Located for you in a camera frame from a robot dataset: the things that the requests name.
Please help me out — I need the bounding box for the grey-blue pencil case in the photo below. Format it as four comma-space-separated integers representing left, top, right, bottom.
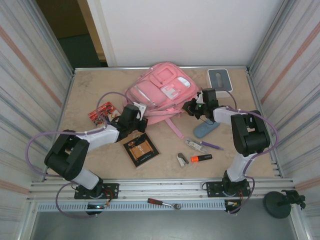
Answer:
193, 119, 220, 139

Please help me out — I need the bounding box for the slotted grey cable duct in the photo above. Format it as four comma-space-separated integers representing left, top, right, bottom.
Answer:
36, 201, 227, 212

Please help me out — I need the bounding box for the small grey stapler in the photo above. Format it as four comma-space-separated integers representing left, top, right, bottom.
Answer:
176, 152, 188, 168

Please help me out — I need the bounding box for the aluminium front rail frame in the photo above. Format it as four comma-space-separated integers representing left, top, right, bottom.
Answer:
26, 177, 296, 203

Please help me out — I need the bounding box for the red-handled ratchet wrench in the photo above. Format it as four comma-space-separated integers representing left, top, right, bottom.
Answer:
147, 197, 183, 210

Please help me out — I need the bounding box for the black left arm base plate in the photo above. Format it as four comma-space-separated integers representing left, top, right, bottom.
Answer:
74, 183, 120, 200

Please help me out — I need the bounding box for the purple pen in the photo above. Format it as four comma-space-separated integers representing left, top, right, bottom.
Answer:
200, 140, 225, 151

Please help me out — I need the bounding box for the clear plastic small case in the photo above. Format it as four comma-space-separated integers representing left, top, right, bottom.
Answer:
184, 139, 208, 154

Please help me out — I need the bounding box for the orange black highlighter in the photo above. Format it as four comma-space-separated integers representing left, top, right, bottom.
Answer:
190, 153, 213, 163

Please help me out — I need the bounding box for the corrugated side panel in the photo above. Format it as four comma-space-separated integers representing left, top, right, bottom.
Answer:
0, 0, 76, 240
246, 0, 320, 240

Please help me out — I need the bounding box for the aluminium back rail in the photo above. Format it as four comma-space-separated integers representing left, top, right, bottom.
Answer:
73, 65, 251, 72

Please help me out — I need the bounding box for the pink student backpack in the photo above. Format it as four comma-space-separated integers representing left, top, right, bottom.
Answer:
124, 62, 200, 140

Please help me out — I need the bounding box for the red comic book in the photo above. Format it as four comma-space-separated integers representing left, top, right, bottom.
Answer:
87, 100, 121, 128

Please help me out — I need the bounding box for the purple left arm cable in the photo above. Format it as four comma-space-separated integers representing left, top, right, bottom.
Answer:
26, 91, 137, 220

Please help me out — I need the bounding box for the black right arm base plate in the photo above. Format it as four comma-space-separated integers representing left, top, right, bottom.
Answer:
206, 181, 252, 199

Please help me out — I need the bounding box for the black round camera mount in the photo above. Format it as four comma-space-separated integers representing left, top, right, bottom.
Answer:
263, 189, 307, 220

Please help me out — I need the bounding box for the brown hardcover notebook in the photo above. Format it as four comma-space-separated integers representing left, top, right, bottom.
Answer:
122, 131, 161, 170

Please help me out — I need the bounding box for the white grey tissue box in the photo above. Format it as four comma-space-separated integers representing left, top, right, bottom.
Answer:
206, 68, 235, 99

